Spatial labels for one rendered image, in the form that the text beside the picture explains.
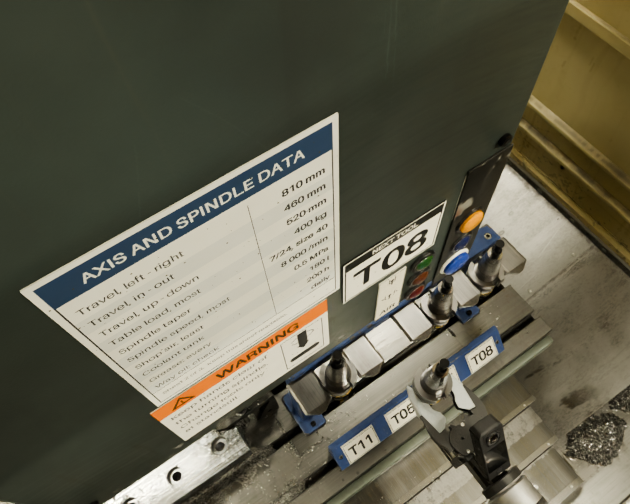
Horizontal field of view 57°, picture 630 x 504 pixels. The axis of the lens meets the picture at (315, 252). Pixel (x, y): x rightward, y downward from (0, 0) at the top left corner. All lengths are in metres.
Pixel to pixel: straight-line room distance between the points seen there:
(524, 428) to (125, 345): 1.30
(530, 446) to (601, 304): 0.39
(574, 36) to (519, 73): 0.99
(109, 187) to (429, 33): 0.16
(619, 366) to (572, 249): 0.31
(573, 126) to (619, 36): 0.27
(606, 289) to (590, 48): 0.60
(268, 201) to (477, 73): 0.14
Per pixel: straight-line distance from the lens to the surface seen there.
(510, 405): 1.54
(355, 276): 0.45
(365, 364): 1.00
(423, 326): 1.03
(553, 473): 1.57
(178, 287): 0.31
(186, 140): 0.24
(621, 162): 1.45
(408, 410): 1.27
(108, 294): 0.29
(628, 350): 1.61
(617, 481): 1.65
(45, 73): 0.20
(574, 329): 1.60
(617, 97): 1.38
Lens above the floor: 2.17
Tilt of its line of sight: 62 degrees down
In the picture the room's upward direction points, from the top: 5 degrees counter-clockwise
